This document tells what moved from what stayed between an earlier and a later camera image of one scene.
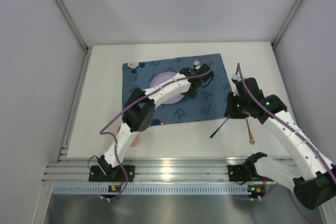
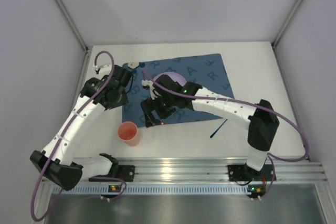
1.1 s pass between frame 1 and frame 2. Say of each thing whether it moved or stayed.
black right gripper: moved
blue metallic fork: stayed
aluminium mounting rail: stayed
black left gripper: moved
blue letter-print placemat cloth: stayed
